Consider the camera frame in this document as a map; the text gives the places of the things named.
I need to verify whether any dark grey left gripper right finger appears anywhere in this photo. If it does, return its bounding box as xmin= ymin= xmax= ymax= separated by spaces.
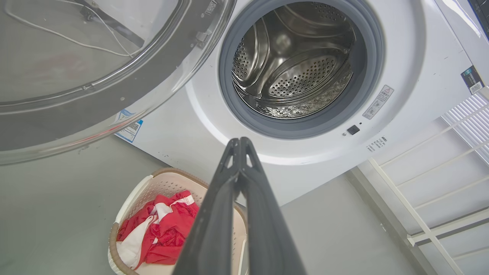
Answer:
xmin=240 ymin=137 xmax=306 ymax=275

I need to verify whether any blue and white energy sticker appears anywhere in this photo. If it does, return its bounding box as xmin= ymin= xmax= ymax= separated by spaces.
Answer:
xmin=114 ymin=109 xmax=144 ymax=144

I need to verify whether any white rail rack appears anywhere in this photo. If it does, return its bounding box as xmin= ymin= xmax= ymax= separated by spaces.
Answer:
xmin=346 ymin=102 xmax=489 ymax=275

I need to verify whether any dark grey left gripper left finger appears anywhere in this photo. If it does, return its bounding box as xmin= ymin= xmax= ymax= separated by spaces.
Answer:
xmin=173 ymin=138 xmax=241 ymax=275

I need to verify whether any thin white cable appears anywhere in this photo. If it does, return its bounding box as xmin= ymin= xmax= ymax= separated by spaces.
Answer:
xmin=4 ymin=0 xmax=142 ymax=58

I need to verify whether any red and white garment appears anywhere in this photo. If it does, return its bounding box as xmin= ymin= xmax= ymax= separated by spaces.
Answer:
xmin=116 ymin=190 xmax=200 ymax=270

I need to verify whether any white front-load washing machine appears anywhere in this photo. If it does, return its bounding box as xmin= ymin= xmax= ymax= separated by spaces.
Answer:
xmin=114 ymin=0 xmax=489 ymax=207

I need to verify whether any white warning label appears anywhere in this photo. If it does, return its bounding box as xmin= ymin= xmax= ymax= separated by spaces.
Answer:
xmin=362 ymin=84 xmax=395 ymax=120

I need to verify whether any white slatted panel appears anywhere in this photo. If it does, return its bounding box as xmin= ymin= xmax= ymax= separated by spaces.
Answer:
xmin=441 ymin=93 xmax=489 ymax=165

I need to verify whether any stainless steel perforated drum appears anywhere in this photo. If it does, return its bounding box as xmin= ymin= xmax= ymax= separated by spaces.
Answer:
xmin=232 ymin=2 xmax=354 ymax=119

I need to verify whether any black QR code sticker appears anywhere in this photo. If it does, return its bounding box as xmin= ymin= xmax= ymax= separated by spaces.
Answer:
xmin=460 ymin=65 xmax=485 ymax=95

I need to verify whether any beige perforated laundry basket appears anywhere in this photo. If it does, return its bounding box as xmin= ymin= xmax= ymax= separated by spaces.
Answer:
xmin=108 ymin=167 xmax=249 ymax=275

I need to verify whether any black control display panel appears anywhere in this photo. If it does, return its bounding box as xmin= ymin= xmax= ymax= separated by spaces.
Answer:
xmin=468 ymin=0 xmax=489 ymax=39

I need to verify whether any round dark washing machine door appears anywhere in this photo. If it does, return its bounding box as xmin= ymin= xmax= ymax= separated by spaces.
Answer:
xmin=0 ymin=0 xmax=238 ymax=166

